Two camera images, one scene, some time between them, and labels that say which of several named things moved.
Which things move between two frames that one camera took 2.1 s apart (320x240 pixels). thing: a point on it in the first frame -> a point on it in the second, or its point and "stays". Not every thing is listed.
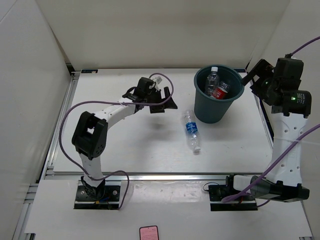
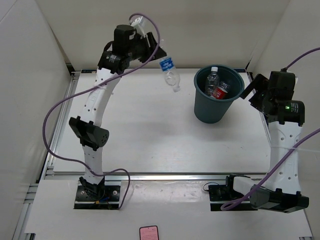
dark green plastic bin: [205, 110] stays
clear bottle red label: [219, 93] stays
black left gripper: [160, 108] -> [153, 43]
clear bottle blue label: [192, 131] -> [171, 76]
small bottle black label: [223, 85] stays
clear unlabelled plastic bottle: [212, 81] stays
